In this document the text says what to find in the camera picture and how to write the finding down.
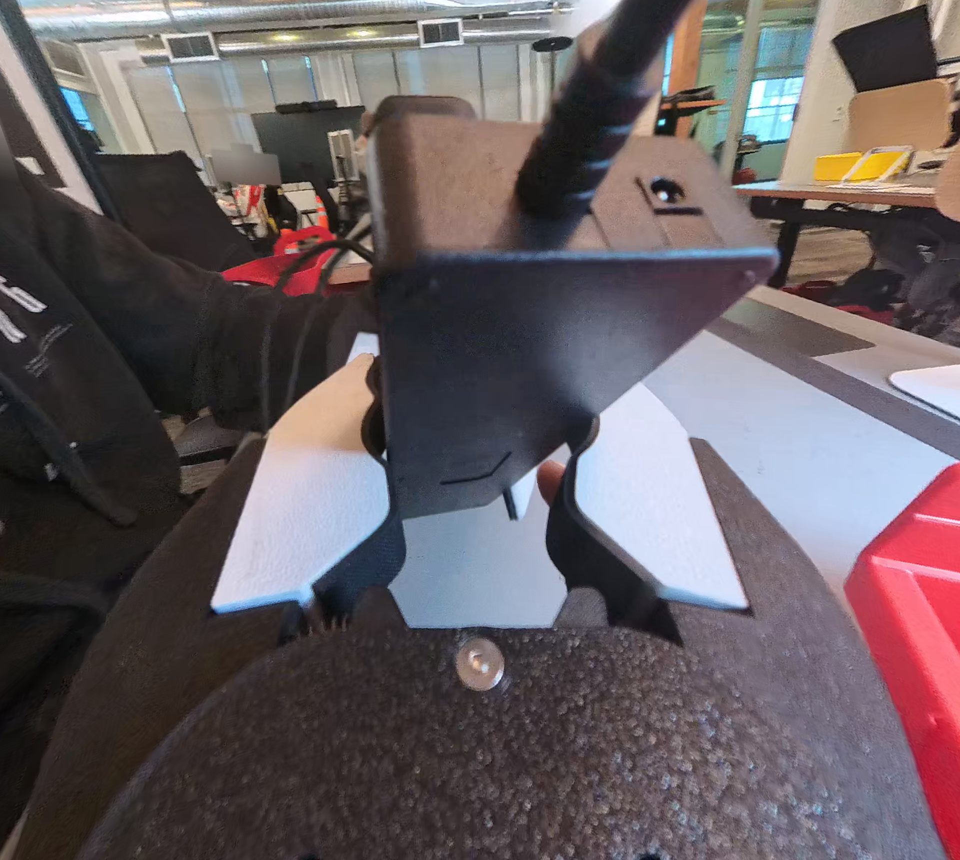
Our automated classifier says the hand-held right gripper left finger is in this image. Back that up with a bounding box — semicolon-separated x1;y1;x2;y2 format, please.
211;353;408;632

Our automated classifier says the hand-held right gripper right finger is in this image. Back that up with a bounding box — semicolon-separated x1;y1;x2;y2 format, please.
546;383;753;647

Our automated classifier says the black usb hub box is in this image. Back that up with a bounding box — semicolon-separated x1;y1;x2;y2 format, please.
365;95;781;522

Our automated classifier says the red plastic bin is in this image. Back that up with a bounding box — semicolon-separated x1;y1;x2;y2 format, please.
843;462;960;860

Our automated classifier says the thick black usb cable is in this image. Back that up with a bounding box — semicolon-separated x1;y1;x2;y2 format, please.
516;0;759;220

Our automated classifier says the person's left forearm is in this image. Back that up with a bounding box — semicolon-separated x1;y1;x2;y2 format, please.
75;200;384;435

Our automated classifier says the red plastic crate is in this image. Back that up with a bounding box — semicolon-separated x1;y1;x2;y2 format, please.
221;226;376;299

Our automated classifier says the person's black hoodie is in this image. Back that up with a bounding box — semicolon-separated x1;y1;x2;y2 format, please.
0;147;189;801

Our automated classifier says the black chair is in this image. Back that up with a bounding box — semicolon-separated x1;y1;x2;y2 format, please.
96;151;258;273

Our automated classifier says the black monitor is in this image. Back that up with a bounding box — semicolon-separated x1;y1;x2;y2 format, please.
251;102;367;185

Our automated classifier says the wooden table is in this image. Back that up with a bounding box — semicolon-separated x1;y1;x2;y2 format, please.
733;176;960;291

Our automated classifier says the cardboard sheet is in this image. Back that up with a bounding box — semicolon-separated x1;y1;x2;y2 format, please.
847;78;954;154

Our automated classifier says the black panel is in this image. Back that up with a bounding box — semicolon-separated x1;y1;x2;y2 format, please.
831;5;940;94

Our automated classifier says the thin black wire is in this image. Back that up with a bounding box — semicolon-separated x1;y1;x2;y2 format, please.
261;239;376;426

